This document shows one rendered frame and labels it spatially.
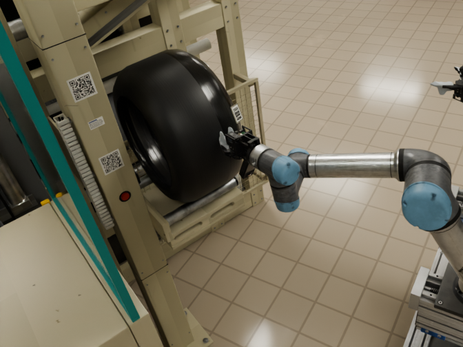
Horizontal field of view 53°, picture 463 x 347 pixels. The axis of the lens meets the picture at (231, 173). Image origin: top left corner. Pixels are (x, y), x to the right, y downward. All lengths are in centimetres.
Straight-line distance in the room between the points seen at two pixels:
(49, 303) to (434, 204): 96
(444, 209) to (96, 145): 105
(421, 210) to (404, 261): 153
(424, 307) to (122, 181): 117
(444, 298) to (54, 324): 124
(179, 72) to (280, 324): 145
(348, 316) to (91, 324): 166
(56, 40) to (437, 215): 112
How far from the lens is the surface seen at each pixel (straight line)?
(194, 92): 156
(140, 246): 189
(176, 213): 179
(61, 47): 143
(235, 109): 160
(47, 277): 126
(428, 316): 189
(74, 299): 118
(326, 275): 268
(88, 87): 149
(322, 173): 143
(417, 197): 124
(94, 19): 188
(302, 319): 252
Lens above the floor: 213
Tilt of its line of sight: 39 degrees down
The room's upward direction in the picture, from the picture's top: 10 degrees counter-clockwise
